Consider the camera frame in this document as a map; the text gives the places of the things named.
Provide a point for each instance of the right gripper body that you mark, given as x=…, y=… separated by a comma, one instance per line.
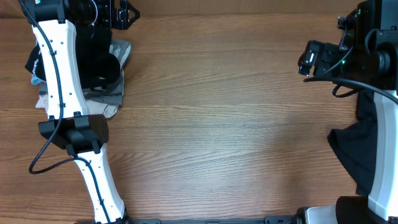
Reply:
x=330, y=56

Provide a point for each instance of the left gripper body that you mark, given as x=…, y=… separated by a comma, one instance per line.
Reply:
x=97, y=14

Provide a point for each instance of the black t-shirt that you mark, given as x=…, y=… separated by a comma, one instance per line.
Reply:
x=97, y=67

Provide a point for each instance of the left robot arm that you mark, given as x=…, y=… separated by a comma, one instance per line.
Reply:
x=72, y=133

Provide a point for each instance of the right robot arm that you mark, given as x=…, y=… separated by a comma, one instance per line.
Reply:
x=365, y=59

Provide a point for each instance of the grey folded shirt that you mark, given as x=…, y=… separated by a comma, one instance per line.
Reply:
x=112, y=94

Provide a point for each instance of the beige folded shirt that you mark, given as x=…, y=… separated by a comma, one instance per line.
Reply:
x=94, y=107

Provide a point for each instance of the light blue printed t-shirt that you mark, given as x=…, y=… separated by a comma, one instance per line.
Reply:
x=35, y=80

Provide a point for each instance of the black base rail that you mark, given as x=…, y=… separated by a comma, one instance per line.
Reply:
x=211, y=221

